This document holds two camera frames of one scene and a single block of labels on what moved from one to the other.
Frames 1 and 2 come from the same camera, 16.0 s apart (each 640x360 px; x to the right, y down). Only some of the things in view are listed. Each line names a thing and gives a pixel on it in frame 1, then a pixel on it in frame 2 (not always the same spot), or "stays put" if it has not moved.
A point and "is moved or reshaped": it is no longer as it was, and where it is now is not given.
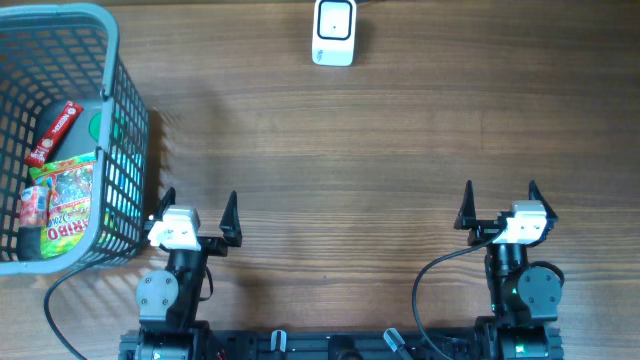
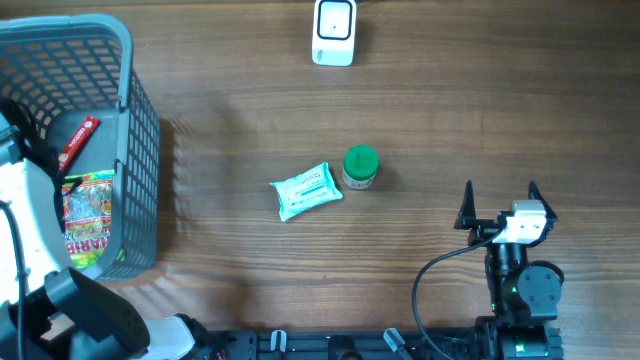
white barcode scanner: (334, 32) stays put
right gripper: (484, 230) stays put
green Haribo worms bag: (70, 184) is moved or reshaped
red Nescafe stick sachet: (53, 134) to (77, 141)
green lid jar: (85, 137) to (360, 166)
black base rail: (282, 344) stays put
